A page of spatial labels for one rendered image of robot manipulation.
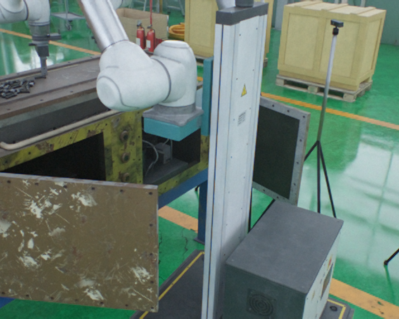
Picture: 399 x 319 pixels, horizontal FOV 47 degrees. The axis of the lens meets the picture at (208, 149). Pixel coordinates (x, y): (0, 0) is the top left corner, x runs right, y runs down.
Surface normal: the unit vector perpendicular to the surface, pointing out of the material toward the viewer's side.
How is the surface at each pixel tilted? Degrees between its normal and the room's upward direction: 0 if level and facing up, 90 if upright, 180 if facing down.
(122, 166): 90
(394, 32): 90
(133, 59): 49
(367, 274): 0
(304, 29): 90
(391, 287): 0
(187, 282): 0
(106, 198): 90
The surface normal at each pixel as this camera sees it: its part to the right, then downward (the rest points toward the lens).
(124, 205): -0.09, 0.42
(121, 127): 0.80, 0.29
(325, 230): 0.04, -0.90
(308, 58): -0.58, 0.33
